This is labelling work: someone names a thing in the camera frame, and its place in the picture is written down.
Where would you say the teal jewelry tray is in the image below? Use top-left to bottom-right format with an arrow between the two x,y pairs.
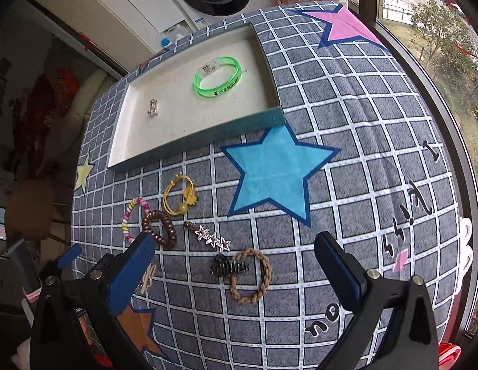
107,23 -> 285,172

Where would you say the wooden chair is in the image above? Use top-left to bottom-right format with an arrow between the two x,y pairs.
5,179 -> 54,242

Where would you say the star rhinestone hair clip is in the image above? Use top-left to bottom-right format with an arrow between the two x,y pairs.
184,220 -> 231,253

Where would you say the pink yellow spiral hair tie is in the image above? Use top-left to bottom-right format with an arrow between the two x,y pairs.
121,196 -> 152,244

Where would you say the green translucent bangle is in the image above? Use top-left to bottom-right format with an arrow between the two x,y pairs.
193,56 -> 242,98

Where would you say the tan braided hair tie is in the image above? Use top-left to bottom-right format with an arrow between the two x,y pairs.
226,247 -> 272,305

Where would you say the grey checked star tablecloth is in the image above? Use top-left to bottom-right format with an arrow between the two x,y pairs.
72,2 -> 461,369

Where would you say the black claw hair clip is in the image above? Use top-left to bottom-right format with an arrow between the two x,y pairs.
210,254 -> 249,278

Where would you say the brown spiral hair tie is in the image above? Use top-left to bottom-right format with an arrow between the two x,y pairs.
141,210 -> 179,250

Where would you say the dark red okay cushion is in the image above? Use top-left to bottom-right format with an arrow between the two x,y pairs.
24,66 -> 79,151

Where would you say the silver rhinestone brooch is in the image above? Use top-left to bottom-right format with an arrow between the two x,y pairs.
147,99 -> 158,117

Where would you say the white detergent bottle blue cap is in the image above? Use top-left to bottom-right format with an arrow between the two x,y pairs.
160,38 -> 171,48

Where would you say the yellow hair tie with charm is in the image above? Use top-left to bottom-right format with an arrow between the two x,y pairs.
162,173 -> 201,216

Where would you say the beige sofa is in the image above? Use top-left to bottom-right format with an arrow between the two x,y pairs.
44,68 -> 116,165

